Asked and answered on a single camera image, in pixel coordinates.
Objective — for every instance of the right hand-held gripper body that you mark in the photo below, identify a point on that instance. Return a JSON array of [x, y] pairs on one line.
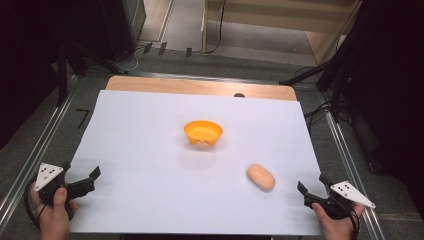
[[346, 196]]

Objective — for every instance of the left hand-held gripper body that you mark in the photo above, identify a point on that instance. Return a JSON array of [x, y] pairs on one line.
[[50, 176]]

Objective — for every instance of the peach oval bread roll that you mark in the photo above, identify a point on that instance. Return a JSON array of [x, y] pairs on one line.
[[261, 177]]

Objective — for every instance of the orange plastic bowl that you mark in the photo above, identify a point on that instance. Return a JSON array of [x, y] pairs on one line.
[[203, 131]]

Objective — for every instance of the person's right hand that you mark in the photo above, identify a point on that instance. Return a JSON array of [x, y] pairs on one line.
[[335, 226]]

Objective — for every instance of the person's left hand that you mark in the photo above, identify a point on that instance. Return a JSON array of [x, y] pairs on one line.
[[55, 216]]

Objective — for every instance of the white table sheet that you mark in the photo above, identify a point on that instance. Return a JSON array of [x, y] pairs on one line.
[[150, 173]]

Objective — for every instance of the black metal stand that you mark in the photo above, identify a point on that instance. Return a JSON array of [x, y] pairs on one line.
[[62, 73], [335, 86]]

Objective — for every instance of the dark curtain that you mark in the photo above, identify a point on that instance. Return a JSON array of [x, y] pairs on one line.
[[390, 83], [26, 60]]

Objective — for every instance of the wooden table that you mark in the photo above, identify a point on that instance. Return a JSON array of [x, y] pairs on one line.
[[186, 86]]

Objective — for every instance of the black tape strip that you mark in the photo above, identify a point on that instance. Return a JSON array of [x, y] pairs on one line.
[[189, 52], [147, 48], [162, 49]]

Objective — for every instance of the black cabinet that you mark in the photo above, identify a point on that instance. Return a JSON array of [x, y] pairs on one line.
[[123, 26]]

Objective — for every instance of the light wooden shelf unit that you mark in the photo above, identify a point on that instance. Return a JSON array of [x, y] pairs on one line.
[[266, 20]]

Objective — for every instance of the metal floor rail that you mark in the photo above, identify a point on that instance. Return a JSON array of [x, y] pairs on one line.
[[36, 153], [350, 166]]

